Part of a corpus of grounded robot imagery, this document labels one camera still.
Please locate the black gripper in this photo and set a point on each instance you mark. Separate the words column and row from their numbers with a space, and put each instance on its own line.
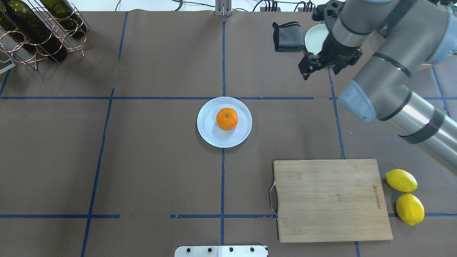
column 339, row 51

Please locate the orange fruit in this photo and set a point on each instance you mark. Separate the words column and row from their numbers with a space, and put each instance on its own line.
column 227, row 119

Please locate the light blue plate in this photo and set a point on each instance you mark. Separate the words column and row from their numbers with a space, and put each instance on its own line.
column 212, row 133

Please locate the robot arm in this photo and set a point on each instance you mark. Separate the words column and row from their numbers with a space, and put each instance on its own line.
column 415, row 32

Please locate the light green plate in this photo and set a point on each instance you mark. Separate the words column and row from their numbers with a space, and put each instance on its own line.
column 315, row 37

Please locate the dark grey folded cloth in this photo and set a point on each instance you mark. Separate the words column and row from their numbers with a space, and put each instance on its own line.
column 288, row 37

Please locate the pink bowl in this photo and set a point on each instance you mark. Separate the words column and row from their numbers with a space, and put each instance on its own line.
column 425, row 66

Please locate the wooden cutting board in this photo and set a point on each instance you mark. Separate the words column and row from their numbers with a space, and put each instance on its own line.
column 330, row 201

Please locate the yellow lemon near board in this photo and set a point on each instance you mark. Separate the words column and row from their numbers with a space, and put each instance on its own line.
column 401, row 180

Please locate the green wine bottle back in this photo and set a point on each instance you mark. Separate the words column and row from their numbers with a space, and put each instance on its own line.
column 67, row 17

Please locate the green wine bottle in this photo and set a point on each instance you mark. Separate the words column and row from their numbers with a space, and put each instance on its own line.
column 35, row 31
column 67, row 17
column 9, row 28

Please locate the green wine bottle middle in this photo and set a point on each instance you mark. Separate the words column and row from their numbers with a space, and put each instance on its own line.
column 35, row 31

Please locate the green wine bottle front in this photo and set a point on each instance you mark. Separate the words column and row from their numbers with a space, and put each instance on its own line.
column 9, row 28

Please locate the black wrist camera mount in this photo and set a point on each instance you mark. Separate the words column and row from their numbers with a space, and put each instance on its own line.
column 330, row 10

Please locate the aluminium frame post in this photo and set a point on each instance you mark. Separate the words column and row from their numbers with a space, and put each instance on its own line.
column 223, row 8

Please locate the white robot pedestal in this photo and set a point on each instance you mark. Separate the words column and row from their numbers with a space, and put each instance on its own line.
column 222, row 251

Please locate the copper wire bottle rack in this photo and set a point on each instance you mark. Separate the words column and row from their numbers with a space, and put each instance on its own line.
column 26, row 54

